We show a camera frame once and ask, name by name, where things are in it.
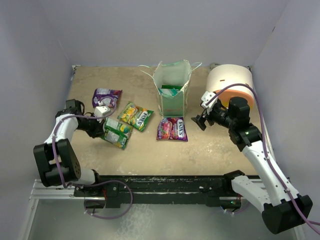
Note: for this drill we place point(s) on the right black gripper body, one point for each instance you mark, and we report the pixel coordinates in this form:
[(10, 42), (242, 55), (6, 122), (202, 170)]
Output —
[(215, 114)]

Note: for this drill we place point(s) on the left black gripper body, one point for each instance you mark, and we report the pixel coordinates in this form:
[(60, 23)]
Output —
[(91, 126)]

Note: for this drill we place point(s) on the green snack packet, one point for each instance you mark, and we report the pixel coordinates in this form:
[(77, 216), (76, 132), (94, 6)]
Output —
[(176, 87), (116, 133)]

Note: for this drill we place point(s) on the white round drawer box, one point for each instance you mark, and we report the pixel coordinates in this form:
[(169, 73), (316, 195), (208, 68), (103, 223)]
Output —
[(225, 75)]

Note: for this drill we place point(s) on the purple Fox's candy bag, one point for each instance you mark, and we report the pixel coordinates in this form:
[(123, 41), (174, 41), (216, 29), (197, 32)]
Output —
[(172, 128)]

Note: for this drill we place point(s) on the green paper bag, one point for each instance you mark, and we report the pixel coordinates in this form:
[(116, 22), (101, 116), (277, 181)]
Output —
[(172, 82)]

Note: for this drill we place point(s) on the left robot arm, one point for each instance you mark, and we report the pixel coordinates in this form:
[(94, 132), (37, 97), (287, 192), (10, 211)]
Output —
[(56, 160)]

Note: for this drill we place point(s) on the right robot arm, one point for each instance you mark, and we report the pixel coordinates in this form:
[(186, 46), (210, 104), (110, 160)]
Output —
[(282, 207)]

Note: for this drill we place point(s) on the yellow green Fox's candy bag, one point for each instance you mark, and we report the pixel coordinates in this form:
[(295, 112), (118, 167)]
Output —
[(135, 116)]

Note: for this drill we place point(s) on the purple snack packet back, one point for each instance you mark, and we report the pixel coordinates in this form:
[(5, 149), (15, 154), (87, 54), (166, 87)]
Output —
[(105, 97)]

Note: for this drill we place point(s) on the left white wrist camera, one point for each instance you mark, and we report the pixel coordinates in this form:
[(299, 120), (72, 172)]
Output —
[(101, 111)]

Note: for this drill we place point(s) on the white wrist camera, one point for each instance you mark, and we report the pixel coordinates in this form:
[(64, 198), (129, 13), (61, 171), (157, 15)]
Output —
[(208, 100), (101, 111)]

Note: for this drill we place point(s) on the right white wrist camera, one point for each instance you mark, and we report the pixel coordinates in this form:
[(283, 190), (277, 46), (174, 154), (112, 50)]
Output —
[(208, 100)]

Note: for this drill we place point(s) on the black base frame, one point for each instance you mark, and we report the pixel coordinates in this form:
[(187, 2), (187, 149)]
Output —
[(208, 190)]

